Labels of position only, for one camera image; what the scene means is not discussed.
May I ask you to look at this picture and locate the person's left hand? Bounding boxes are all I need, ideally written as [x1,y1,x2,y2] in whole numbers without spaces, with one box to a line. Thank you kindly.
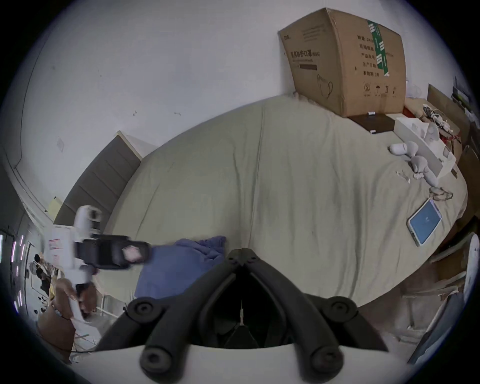
[55,278,98,319]

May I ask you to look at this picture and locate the grey padded headboard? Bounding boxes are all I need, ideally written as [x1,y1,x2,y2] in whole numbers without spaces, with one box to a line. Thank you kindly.
[53,134,142,226]

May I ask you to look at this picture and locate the white hand controller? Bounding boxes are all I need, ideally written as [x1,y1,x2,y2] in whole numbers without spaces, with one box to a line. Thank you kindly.
[410,155,440,187]
[388,140,419,157]

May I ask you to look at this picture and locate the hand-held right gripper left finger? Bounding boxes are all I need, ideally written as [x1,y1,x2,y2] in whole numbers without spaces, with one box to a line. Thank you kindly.
[95,248,245,376]

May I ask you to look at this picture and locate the white chair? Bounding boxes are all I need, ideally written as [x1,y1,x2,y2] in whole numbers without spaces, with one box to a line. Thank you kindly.
[407,232,480,365]

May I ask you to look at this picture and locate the large brown cardboard carton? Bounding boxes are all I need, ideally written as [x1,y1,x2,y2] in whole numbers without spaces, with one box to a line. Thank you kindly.
[278,7,408,118]

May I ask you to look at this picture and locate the flat black box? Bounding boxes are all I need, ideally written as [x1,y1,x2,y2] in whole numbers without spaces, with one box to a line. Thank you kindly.
[348,112,397,134]

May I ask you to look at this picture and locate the thin grey cable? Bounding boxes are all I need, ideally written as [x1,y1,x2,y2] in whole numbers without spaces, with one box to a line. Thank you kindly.
[428,186,454,202]

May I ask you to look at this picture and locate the dark blue garment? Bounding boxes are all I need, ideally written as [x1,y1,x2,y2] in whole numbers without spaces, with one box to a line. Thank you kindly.
[134,235,228,301]

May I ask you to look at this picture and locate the person's left forearm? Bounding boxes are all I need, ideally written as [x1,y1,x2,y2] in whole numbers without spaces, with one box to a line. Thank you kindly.
[37,305,77,364]

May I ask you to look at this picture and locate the smartphone with blue screen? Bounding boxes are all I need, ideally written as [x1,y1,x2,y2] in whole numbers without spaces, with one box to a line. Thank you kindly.
[407,198,443,247]

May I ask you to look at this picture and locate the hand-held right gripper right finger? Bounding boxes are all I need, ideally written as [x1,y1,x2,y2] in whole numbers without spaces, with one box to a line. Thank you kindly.
[243,248,389,376]

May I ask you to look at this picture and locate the open white box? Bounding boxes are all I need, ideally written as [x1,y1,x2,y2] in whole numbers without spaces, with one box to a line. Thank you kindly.
[393,116,457,178]

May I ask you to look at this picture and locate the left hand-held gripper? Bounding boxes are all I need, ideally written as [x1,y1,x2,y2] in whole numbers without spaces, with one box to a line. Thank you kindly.
[44,205,153,320]

